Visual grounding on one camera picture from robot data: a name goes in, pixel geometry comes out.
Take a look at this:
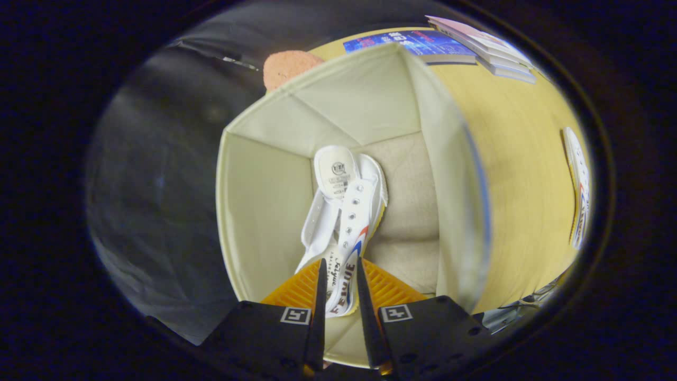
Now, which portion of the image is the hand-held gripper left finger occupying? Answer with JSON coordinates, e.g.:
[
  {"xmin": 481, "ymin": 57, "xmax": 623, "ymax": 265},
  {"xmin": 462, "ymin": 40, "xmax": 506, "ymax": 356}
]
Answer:
[{"xmin": 200, "ymin": 258, "xmax": 328, "ymax": 381}]

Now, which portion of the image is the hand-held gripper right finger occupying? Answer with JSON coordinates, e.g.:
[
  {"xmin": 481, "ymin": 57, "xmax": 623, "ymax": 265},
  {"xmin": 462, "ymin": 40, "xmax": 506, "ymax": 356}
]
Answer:
[{"xmin": 356, "ymin": 257, "xmax": 491, "ymax": 379}]

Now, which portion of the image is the white canvas shoe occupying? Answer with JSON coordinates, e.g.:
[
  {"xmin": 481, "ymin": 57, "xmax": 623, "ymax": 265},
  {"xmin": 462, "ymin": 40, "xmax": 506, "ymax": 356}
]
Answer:
[
  {"xmin": 562, "ymin": 127, "xmax": 591, "ymax": 250},
  {"xmin": 295, "ymin": 146, "xmax": 389, "ymax": 319}
]

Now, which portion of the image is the cream fabric storage box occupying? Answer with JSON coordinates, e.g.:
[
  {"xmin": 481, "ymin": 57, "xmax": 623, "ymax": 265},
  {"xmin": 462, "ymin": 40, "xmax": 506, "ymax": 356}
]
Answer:
[{"xmin": 216, "ymin": 42, "xmax": 492, "ymax": 369}]

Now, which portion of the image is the orange oval sponge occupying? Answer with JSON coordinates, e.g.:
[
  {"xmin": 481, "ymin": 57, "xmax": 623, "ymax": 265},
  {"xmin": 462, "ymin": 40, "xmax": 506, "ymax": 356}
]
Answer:
[{"xmin": 263, "ymin": 50, "xmax": 325, "ymax": 92}]

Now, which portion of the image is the blue cover book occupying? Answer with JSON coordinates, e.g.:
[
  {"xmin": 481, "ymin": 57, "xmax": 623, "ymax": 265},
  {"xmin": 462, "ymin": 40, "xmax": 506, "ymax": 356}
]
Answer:
[{"xmin": 343, "ymin": 30, "xmax": 478, "ymax": 66}]

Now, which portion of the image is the grey-blue thin book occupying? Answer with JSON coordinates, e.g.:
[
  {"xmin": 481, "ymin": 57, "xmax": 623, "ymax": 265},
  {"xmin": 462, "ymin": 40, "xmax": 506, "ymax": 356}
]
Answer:
[{"xmin": 476, "ymin": 56, "xmax": 537, "ymax": 85}]

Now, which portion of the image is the white thin book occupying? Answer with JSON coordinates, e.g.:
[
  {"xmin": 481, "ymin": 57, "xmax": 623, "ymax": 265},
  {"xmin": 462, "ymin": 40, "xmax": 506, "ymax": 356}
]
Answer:
[{"xmin": 444, "ymin": 32, "xmax": 533, "ymax": 75}]

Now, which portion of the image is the pink cover book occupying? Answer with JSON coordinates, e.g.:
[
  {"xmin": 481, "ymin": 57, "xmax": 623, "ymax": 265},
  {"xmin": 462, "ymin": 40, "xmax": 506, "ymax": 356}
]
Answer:
[{"xmin": 426, "ymin": 16, "xmax": 532, "ymax": 67}]

